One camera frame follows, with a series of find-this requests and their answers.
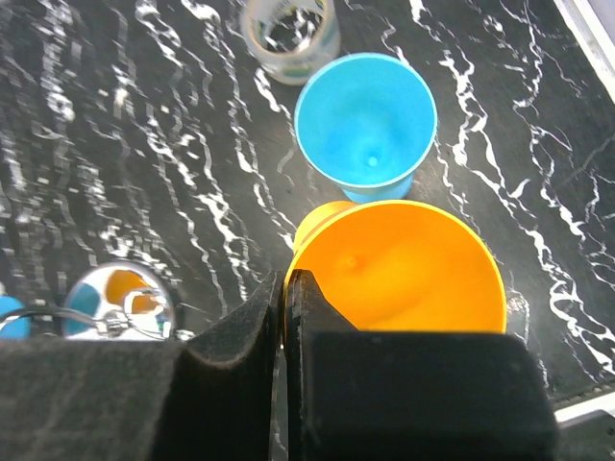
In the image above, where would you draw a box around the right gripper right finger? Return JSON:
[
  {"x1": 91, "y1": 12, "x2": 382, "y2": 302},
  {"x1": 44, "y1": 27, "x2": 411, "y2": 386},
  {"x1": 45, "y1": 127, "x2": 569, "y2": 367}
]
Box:
[{"x1": 285, "y1": 270, "x2": 558, "y2": 460}]

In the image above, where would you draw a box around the chrome wine glass rack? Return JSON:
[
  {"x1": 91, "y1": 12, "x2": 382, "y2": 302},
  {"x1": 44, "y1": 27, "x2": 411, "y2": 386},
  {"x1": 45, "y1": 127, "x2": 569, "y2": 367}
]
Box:
[{"x1": 1, "y1": 260, "x2": 177, "y2": 341}]

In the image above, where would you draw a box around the grey tape roll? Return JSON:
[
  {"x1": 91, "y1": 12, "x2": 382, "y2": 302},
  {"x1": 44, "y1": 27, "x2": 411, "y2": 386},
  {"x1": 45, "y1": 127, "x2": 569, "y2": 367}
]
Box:
[{"x1": 240, "y1": 0, "x2": 341, "y2": 85}]

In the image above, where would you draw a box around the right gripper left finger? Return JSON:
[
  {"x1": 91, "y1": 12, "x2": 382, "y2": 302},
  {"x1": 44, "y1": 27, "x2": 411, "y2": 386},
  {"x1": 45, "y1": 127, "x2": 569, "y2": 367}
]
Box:
[{"x1": 1, "y1": 271, "x2": 283, "y2": 460}]

